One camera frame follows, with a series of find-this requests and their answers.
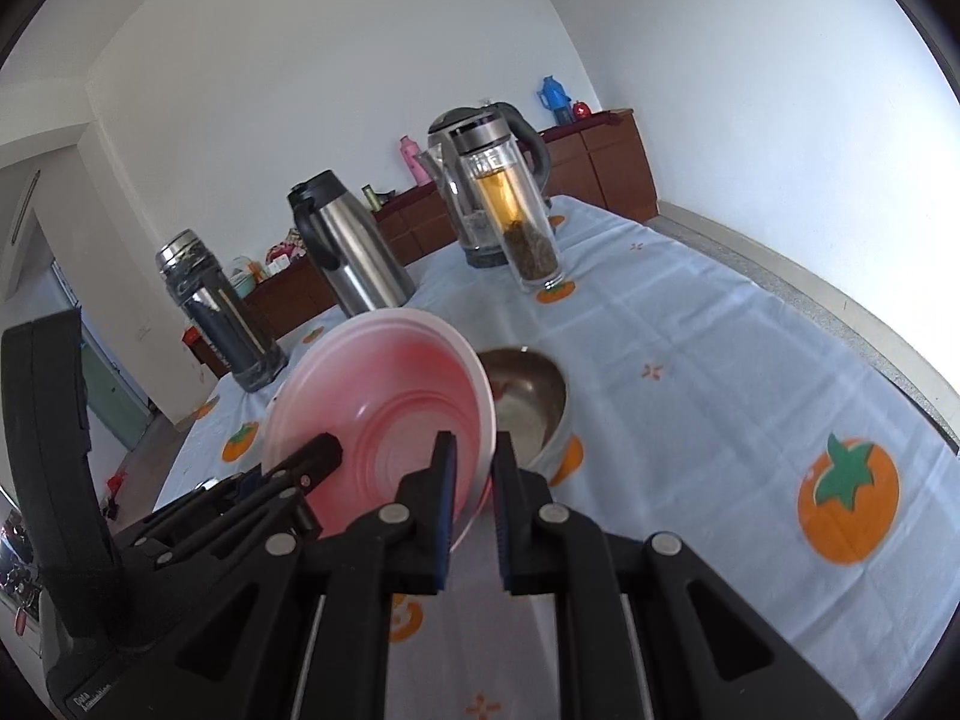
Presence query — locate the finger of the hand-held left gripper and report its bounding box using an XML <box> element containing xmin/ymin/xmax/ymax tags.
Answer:
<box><xmin>225</xmin><ymin>433</ymin><xmax>344</xmax><ymax>500</ymax></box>
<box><xmin>150</xmin><ymin>487</ymin><xmax>322</xmax><ymax>563</ymax></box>

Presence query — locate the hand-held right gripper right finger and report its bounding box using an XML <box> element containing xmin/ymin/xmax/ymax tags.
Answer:
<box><xmin>491</xmin><ymin>431</ymin><xmax>860</xmax><ymax>720</ymax></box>

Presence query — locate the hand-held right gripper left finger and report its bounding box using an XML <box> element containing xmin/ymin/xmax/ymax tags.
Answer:
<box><xmin>124</xmin><ymin>429</ymin><xmax>460</xmax><ymax>720</ymax></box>

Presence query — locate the red plastic bowl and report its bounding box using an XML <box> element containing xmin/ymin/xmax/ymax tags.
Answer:
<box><xmin>261</xmin><ymin>309</ymin><xmax>497</xmax><ymax>541</ymax></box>

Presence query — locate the stainless steel bowl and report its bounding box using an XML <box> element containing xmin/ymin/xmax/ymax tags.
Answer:
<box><xmin>476</xmin><ymin>345</ymin><xmax>572</xmax><ymax>488</ymax></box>

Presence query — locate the green door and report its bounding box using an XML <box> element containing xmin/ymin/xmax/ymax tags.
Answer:
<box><xmin>79</xmin><ymin>315</ymin><xmax>155</xmax><ymax>451</ymax></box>

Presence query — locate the black thermos flask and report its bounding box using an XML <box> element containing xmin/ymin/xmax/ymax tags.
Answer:
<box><xmin>155</xmin><ymin>230</ymin><xmax>290</xmax><ymax>392</ymax></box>

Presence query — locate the persimmon print tablecloth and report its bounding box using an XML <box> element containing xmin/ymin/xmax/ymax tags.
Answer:
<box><xmin>154</xmin><ymin>193</ymin><xmax>960</xmax><ymax>720</ymax></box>

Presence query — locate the colourful packet pile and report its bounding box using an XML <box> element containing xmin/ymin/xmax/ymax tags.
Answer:
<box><xmin>264</xmin><ymin>238</ymin><xmax>310</xmax><ymax>278</ymax></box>

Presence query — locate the steel electric kettle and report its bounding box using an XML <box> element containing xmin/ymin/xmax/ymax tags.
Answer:
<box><xmin>427</xmin><ymin>103</ymin><xmax>554</xmax><ymax>269</ymax></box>

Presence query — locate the white tube light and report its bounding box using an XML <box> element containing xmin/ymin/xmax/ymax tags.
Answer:
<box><xmin>9</xmin><ymin>171</ymin><xmax>40</xmax><ymax>245</ymax></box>

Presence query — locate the glass tea bottle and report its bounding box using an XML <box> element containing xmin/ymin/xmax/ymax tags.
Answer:
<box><xmin>448</xmin><ymin>120</ymin><xmax>563</xmax><ymax>293</ymax></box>

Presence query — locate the pink thermos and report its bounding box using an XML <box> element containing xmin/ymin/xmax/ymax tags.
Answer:
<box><xmin>397</xmin><ymin>136</ymin><xmax>432</xmax><ymax>185</ymax></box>

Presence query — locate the brown wooden sideboard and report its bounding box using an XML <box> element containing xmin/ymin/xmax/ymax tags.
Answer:
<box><xmin>184</xmin><ymin>109</ymin><xmax>659</xmax><ymax>380</ymax></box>

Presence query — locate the blue thermos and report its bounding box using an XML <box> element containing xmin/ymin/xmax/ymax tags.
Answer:
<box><xmin>536</xmin><ymin>75</ymin><xmax>569</xmax><ymax>123</ymax></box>

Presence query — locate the steel carafe with black handle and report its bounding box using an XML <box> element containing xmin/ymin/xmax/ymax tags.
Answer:
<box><xmin>287</xmin><ymin>170</ymin><xmax>418</xmax><ymax>317</ymax></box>

